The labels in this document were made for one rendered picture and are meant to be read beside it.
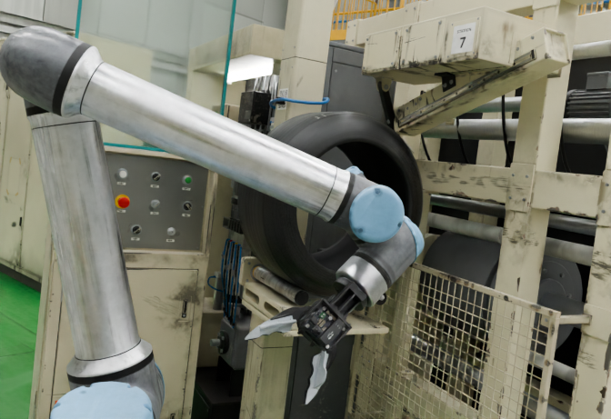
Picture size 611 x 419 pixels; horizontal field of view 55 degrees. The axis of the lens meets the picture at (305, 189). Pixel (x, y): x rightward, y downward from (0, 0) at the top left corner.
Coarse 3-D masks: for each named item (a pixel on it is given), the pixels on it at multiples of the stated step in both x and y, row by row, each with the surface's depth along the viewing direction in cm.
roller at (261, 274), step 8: (256, 272) 200; (264, 272) 197; (264, 280) 194; (272, 280) 189; (280, 280) 186; (272, 288) 190; (280, 288) 183; (288, 288) 179; (296, 288) 176; (288, 296) 177; (296, 296) 173; (304, 296) 174; (304, 304) 175
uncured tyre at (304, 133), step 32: (288, 128) 179; (320, 128) 172; (352, 128) 175; (384, 128) 182; (352, 160) 209; (384, 160) 206; (256, 192) 173; (416, 192) 188; (256, 224) 174; (288, 224) 169; (416, 224) 190; (256, 256) 189; (288, 256) 171; (320, 256) 206; (320, 288) 178
